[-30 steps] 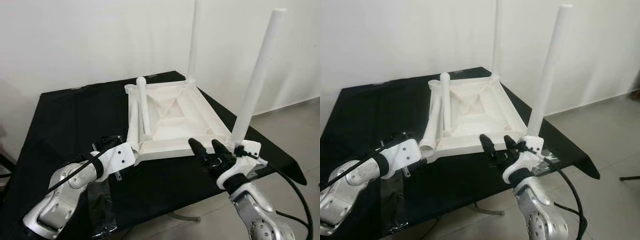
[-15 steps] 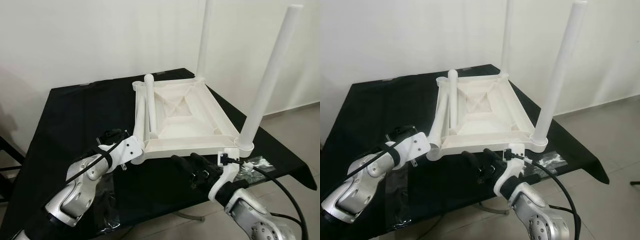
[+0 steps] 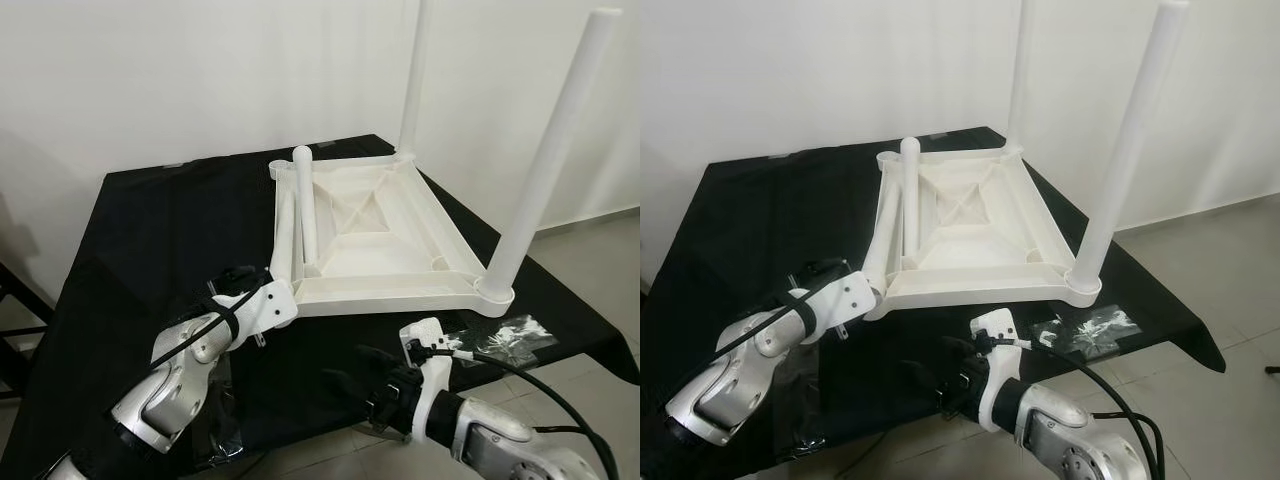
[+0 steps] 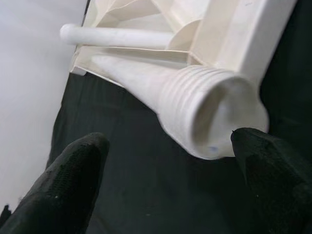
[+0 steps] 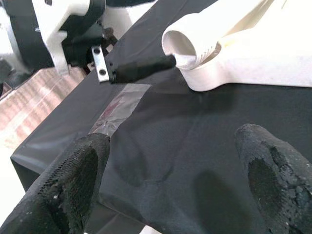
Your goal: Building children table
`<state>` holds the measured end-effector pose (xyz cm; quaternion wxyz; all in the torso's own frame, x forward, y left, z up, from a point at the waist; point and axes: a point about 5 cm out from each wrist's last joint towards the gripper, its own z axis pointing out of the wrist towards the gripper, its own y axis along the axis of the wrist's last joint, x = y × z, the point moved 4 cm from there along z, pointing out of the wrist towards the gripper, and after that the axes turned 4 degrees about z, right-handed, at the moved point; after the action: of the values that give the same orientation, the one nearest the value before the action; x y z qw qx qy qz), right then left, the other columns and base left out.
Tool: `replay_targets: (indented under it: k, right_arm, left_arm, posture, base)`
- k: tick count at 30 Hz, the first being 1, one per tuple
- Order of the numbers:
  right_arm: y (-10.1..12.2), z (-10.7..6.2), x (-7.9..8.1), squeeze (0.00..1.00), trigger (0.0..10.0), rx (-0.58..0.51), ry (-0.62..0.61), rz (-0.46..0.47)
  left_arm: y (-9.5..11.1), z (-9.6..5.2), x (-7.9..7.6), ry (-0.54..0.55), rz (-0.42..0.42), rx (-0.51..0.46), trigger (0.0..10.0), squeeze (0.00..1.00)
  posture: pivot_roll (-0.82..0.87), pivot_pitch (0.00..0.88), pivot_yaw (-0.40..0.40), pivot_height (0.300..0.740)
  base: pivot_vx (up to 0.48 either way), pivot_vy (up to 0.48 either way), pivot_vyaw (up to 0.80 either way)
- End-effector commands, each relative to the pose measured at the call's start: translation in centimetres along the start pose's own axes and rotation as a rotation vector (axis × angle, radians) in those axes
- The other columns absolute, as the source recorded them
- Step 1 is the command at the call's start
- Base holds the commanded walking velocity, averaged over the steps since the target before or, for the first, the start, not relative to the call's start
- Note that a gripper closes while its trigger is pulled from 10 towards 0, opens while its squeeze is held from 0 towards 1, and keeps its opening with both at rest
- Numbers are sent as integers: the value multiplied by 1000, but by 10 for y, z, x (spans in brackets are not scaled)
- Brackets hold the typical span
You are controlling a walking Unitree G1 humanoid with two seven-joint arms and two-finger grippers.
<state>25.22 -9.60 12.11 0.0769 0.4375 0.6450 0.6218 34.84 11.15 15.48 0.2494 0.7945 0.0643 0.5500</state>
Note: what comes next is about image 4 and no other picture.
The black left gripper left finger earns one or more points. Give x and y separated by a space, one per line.
61 190

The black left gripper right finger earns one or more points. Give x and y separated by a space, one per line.
275 180

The white plastic table leg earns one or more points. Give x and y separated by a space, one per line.
195 102
109 36

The white plastic children table top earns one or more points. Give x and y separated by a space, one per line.
231 36

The black tablecloth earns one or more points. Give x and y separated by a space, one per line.
146 175

